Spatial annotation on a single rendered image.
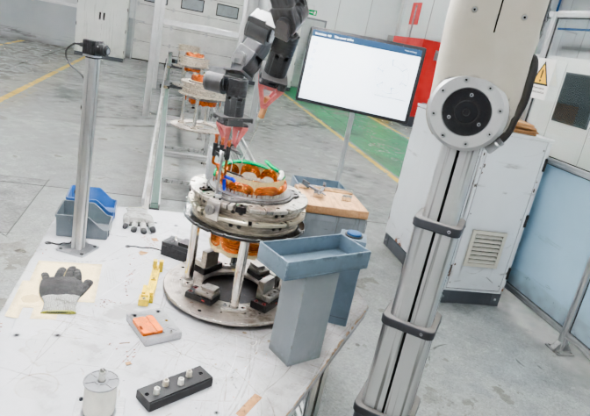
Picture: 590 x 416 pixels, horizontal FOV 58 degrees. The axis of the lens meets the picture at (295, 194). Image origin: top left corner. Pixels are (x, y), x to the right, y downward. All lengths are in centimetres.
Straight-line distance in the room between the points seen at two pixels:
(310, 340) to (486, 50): 74
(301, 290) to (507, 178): 257
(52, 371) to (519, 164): 302
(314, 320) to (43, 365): 58
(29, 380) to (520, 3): 117
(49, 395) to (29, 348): 16
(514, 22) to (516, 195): 267
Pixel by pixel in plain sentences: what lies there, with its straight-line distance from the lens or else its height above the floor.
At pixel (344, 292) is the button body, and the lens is 146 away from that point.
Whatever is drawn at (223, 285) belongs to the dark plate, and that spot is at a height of 78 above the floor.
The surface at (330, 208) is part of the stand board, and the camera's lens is 152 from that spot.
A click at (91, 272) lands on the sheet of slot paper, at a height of 78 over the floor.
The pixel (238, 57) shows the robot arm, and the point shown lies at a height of 142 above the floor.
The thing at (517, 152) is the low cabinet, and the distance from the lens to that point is 360.
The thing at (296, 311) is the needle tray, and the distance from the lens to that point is 123.
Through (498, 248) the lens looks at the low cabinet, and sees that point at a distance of 378.
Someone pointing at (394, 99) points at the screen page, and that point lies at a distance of 239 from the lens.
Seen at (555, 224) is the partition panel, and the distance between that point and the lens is 379.
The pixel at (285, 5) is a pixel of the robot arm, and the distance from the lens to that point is 121.
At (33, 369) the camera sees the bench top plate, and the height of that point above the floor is 78.
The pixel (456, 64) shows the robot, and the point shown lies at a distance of 113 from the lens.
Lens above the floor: 151
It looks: 16 degrees down
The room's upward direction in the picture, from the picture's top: 11 degrees clockwise
